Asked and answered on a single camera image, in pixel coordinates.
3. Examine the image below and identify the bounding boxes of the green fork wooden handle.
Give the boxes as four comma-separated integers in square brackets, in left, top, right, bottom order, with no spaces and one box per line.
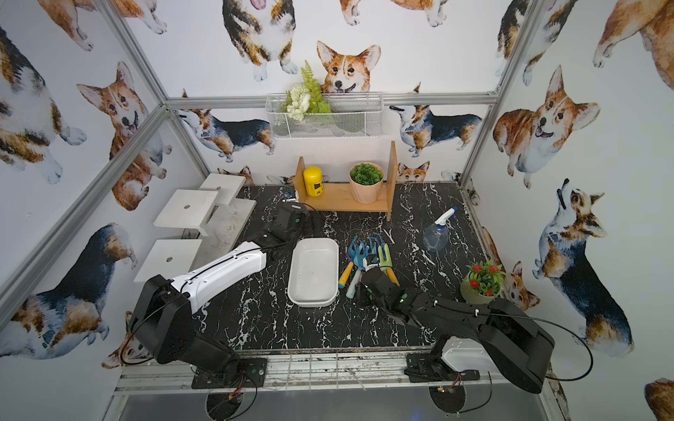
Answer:
[377,243,399,286]

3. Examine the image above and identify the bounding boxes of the teal rake yellow handle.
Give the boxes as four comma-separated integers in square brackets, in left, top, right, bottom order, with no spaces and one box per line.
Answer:
[338,236,365,289]

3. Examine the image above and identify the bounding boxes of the light blue fork grey handle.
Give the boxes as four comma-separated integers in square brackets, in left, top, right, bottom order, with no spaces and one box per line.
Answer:
[346,242,370,299]

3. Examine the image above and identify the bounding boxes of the blue rake yellow handle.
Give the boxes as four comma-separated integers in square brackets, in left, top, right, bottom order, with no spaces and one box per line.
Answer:
[368,233,384,260]

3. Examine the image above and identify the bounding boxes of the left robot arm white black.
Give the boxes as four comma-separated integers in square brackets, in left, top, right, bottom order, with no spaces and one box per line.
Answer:
[127,202,321,383]

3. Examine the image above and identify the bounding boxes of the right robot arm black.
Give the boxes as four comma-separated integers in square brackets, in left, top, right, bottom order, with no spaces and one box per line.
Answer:
[356,269,555,394]

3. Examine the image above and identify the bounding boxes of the white plastic storage box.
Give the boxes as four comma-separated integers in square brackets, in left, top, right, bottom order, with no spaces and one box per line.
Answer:
[287,238,339,308]

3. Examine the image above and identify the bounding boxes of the yellow canister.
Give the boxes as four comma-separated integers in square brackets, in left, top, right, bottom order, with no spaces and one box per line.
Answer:
[303,166,324,198]

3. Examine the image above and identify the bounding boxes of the wooden shelf rack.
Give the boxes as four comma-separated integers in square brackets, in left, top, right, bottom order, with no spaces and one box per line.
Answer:
[293,141,398,222]

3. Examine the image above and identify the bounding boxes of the clear blue spray bottle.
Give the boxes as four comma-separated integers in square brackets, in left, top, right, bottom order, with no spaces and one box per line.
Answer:
[422,207,458,253]

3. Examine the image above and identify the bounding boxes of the white stepped display stand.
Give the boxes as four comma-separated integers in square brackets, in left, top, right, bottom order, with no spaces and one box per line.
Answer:
[134,174,256,283]

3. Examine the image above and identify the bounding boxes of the pink pot green plant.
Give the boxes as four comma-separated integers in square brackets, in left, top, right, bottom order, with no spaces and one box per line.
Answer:
[349,162,384,205]

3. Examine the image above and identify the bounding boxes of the green pot red flowers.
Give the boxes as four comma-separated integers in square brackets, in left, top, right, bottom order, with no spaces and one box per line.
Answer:
[460,260,506,305]

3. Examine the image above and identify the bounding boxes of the green fern white flowers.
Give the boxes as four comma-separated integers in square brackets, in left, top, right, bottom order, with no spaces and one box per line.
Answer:
[281,61,332,122]

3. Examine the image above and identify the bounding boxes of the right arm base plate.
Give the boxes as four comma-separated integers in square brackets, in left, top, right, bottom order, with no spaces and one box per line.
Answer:
[404,354,481,383]

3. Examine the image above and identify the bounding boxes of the white wire basket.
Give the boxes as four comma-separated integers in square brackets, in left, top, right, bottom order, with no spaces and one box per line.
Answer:
[265,94,384,140]

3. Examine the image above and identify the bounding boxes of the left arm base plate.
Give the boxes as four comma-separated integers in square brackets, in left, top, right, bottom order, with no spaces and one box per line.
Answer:
[191,358,269,389]

